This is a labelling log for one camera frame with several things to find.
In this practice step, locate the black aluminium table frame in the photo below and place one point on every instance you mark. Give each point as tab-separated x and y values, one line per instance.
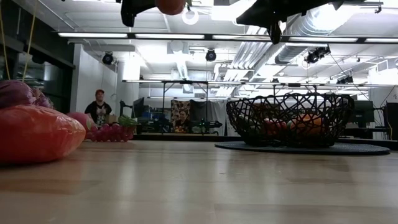
186	137

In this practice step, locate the black ceiling light rail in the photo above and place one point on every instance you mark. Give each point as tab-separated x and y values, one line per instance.
131	35

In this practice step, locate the pink round apple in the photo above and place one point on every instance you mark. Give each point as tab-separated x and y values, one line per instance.
170	7

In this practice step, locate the dark blue round mat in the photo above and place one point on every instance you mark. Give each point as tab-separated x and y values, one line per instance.
357	150

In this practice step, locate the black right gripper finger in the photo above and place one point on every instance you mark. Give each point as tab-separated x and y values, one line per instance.
275	32
267	12

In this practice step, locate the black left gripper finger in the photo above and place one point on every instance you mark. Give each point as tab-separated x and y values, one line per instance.
129	12

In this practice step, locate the orange red mango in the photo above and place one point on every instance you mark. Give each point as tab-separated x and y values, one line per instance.
37	133

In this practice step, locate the person standing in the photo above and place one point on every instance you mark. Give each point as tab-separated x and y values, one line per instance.
99	110

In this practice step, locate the orange fruit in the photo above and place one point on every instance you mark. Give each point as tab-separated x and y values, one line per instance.
308	123

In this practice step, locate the person seated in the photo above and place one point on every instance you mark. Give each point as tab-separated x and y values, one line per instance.
183	119

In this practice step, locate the red grape bunch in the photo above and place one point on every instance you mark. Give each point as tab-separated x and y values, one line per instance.
112	132

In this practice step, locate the cardboard box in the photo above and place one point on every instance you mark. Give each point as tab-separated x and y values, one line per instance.
112	119

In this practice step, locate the patterned cloth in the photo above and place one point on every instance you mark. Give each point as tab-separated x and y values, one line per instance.
178	105

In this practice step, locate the black computer monitor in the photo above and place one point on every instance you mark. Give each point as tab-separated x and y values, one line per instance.
139	107
392	119
363	111

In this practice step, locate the black background table frame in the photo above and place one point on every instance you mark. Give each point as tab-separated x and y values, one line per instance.
185	82

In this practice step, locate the white curtain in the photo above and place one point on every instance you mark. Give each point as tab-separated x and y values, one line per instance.
217	115

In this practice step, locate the black ceiling spotlight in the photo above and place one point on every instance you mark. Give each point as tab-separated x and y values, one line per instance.
211	55
108	58

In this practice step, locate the silver ventilation duct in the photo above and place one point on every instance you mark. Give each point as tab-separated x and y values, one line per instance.
314	18

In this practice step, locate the red bell pepper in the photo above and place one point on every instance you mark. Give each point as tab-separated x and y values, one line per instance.
273	125

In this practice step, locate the black ceiling camera cluster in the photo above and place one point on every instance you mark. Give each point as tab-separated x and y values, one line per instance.
317	54

